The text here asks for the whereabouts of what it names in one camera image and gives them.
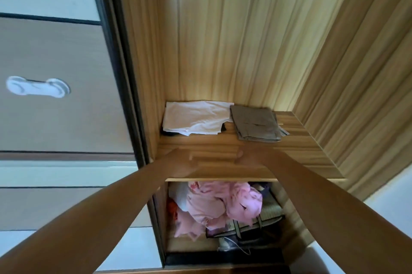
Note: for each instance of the person's left hand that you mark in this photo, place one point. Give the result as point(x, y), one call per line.
point(185, 164)

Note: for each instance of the person's right hand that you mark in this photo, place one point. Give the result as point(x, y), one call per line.
point(257, 158)

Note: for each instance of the grey trousers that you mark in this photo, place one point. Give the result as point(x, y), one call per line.
point(257, 122)

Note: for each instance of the white button shirt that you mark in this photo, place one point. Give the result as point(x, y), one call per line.
point(196, 117)

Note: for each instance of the wooden wardrobe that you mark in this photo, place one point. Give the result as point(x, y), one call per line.
point(241, 42)

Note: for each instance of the frosted wardrobe sliding door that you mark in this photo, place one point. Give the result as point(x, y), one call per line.
point(48, 42)

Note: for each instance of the person's right forearm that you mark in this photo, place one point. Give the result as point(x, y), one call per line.
point(347, 219)

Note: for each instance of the person's left forearm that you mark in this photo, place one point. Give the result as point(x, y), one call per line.
point(80, 225)

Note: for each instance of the pink clothes pile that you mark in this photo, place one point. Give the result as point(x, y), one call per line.
point(273, 215)

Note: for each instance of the white grey flat strip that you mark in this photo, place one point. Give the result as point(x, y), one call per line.
point(285, 131)

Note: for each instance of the pink fabric bundle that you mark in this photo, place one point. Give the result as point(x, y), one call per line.
point(209, 203)

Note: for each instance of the red fabric piece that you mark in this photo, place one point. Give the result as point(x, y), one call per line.
point(171, 209)

